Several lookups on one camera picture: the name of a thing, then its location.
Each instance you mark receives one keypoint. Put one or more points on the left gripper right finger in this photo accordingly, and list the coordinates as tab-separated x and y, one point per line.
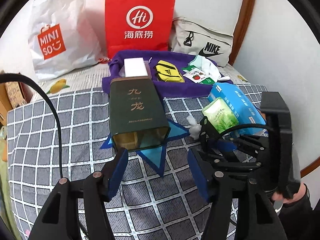
202	173

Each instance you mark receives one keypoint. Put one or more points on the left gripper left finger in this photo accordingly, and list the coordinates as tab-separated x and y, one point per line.
113	172

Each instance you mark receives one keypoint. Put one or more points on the green tissue packet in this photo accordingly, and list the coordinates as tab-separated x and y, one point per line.
220	115

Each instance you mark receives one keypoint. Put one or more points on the dark green tea box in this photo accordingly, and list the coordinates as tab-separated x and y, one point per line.
137	118

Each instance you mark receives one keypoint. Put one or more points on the blue tissue pack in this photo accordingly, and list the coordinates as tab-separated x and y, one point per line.
238	102

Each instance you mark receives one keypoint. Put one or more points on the strawberry snack packet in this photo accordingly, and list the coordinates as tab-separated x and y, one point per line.
196	75

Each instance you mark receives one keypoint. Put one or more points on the yellow Adidas pouch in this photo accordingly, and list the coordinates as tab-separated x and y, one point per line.
168	72

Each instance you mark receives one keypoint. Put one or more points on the white sock with green toe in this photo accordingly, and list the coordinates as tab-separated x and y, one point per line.
209	68

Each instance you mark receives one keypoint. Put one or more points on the white small box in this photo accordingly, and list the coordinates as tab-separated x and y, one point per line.
135	67

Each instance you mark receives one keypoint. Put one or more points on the right hand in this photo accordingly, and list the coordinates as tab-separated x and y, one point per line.
301	197

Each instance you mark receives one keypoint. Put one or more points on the white cotton scrap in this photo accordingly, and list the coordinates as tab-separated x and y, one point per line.
195	128

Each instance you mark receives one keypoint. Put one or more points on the blue star marker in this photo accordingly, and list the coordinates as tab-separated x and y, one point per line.
155	152

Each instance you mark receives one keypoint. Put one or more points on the wooden furniture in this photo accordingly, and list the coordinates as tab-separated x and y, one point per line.
13	95

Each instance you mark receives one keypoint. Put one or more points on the white Nike bag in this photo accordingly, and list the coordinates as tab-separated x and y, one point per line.
195	39

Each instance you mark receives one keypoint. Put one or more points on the white Miniso plastic bag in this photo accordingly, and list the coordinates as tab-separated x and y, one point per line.
61	38

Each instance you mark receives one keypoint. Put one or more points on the red paper shopping bag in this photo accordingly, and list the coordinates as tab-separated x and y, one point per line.
137	24

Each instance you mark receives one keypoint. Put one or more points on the wooden door frame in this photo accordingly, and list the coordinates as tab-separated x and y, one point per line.
241	28

